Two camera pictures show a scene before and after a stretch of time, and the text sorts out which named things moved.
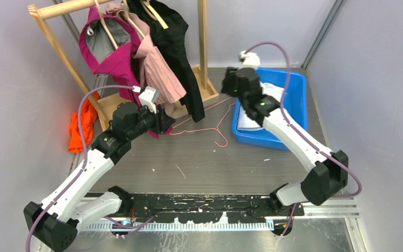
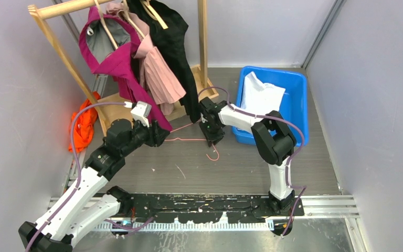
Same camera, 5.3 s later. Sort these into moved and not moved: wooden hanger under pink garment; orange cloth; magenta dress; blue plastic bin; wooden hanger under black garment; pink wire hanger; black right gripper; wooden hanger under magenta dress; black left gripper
Moved: pink wire hanger; black right gripper; black left gripper
Not moved: blue plastic bin; wooden hanger under pink garment; wooden hanger under magenta dress; magenta dress; orange cloth; wooden hanger under black garment
